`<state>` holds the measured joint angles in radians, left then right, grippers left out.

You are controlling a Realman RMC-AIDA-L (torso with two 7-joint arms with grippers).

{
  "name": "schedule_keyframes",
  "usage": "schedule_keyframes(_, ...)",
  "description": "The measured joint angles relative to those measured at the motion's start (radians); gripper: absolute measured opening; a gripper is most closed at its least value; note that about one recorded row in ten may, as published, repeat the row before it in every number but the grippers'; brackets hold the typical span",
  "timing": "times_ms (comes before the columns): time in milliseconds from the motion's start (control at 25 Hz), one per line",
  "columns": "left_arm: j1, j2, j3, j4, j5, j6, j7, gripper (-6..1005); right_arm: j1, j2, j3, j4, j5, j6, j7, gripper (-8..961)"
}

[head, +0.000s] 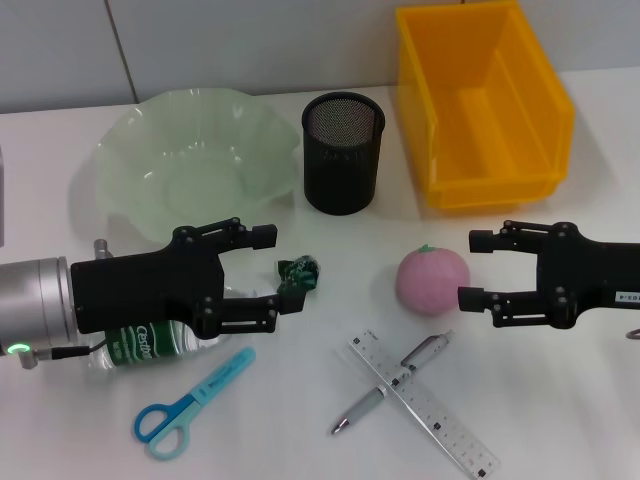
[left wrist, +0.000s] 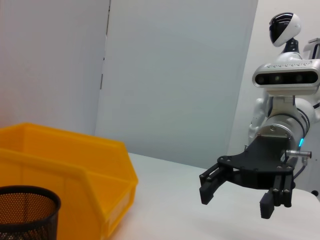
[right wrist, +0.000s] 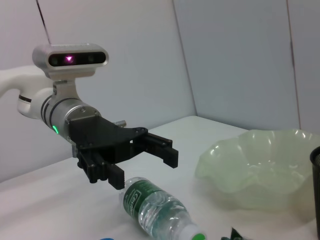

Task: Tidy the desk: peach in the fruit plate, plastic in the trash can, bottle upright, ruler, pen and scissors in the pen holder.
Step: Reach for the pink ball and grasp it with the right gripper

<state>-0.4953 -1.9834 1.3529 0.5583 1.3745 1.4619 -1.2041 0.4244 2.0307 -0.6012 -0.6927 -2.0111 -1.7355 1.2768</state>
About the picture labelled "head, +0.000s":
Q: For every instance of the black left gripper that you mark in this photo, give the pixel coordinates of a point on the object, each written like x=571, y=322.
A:
x=140, y=285

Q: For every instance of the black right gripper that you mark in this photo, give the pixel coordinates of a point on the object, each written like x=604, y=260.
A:
x=590, y=275

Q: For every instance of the green plastic wrapper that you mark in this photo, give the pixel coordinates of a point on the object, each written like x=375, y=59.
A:
x=300, y=270

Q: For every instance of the pink peach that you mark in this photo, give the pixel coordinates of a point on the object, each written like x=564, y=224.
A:
x=430, y=280

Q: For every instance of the clear green-label water bottle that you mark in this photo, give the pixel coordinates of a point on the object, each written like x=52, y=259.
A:
x=145, y=342

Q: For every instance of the silver pen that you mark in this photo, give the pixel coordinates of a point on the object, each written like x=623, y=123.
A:
x=425, y=350

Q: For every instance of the black mesh pen cup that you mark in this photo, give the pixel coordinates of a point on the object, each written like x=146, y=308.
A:
x=342, y=165

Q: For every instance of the green glass fruit plate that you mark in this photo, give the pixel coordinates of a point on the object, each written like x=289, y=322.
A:
x=200, y=150

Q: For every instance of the clear plastic ruler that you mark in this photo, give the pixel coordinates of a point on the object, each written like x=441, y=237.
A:
x=440, y=415

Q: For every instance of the blue scissors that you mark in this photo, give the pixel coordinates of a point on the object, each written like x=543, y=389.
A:
x=165, y=430

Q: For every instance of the yellow plastic bin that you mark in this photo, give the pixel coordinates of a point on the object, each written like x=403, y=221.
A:
x=480, y=140

